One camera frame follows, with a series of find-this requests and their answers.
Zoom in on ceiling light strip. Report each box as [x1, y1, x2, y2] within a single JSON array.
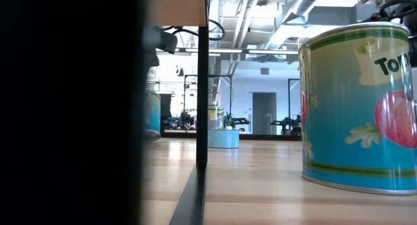
[[156, 48, 300, 55]]

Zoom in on wooden shelf black legs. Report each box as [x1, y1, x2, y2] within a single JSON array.
[[145, 0, 210, 225]]

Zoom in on potted plant white pot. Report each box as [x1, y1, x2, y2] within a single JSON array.
[[223, 112, 235, 130]]

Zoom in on tomato can teal label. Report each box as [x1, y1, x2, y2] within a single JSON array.
[[298, 22, 417, 196]]

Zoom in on silver vertical duct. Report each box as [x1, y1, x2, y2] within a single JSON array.
[[208, 0, 231, 107]]

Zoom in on black aluminium table frame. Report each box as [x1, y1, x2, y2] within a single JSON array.
[[161, 129, 302, 142]]

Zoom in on black cable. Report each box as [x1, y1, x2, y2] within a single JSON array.
[[162, 18, 226, 42]]

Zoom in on black blurred upright post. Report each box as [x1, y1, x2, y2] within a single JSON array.
[[0, 0, 146, 225]]

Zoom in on grey door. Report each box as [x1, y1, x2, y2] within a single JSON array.
[[252, 91, 278, 136]]

